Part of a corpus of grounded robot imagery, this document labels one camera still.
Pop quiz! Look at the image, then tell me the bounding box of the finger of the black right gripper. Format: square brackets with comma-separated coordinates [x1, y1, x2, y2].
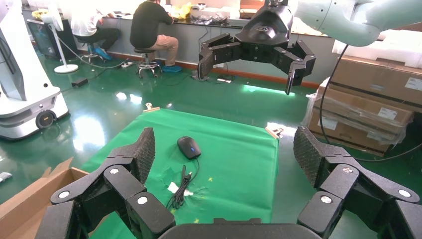
[198, 33, 244, 82]
[272, 40, 317, 96]

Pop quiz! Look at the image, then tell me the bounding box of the person in white shirt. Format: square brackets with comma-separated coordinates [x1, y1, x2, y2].
[68, 0, 121, 62]

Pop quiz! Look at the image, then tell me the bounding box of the green table cloth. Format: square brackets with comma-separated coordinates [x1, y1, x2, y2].
[81, 109, 279, 239]

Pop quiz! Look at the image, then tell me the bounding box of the black swivel stool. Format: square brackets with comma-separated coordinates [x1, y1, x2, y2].
[133, 48, 163, 80]
[76, 34, 100, 64]

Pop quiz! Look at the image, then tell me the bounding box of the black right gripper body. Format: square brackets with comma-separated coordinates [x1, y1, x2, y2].
[234, 3, 298, 63]

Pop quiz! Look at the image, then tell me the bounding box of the white stand base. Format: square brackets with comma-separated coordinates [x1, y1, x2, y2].
[41, 2, 79, 74]

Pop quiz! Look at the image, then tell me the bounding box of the person in black shirt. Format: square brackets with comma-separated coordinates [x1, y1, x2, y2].
[129, 0, 183, 74]

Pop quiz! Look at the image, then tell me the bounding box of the large flat cardboard box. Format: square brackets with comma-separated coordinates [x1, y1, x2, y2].
[329, 55, 422, 115]
[307, 109, 407, 158]
[312, 86, 415, 134]

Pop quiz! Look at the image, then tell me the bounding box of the open brown cardboard box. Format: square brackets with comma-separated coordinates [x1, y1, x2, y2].
[0, 157, 90, 239]

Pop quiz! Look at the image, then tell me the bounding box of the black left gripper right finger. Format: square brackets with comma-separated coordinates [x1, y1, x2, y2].
[293, 126, 422, 239]

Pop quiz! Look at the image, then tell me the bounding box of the white wheeled robot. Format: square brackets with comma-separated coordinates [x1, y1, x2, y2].
[0, 0, 70, 141]

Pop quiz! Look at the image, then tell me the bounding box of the yellow plastic bag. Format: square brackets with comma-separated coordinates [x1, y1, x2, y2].
[171, 2, 193, 19]

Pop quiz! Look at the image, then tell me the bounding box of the black cabinet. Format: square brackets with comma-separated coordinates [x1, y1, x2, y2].
[26, 18, 79, 61]

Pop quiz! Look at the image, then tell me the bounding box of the black power cable with plug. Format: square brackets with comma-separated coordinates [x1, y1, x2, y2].
[166, 165, 199, 211]

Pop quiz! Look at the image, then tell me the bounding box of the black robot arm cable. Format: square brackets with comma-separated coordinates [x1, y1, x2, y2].
[318, 44, 422, 163]

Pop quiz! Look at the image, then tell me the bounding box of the black power adapter with cable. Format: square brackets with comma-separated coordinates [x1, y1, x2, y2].
[177, 136, 202, 182]

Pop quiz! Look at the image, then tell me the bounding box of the metal binder clip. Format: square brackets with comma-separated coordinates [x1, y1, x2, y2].
[265, 126, 285, 139]
[142, 102, 161, 113]

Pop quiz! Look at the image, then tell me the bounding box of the long grey workbench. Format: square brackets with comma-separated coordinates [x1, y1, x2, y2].
[21, 5, 337, 89]

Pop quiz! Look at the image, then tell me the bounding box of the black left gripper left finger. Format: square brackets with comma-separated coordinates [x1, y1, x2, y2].
[35, 127, 175, 239]

